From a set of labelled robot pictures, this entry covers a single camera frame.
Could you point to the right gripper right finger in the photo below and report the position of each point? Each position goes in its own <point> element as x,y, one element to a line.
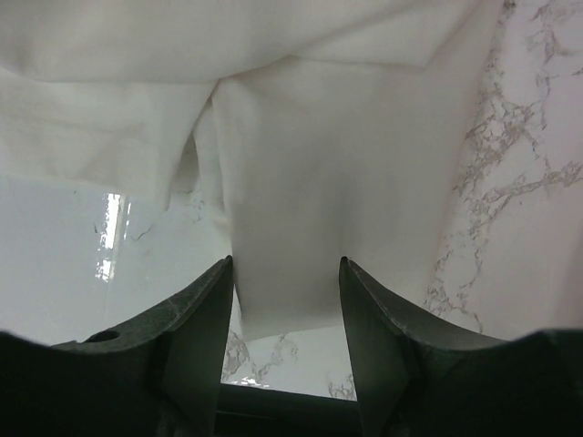
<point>418,375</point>

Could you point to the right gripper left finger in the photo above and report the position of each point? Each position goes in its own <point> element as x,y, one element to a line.
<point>157,374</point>

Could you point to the white coca-cola t-shirt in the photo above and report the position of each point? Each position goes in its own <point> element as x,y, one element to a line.
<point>323,129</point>

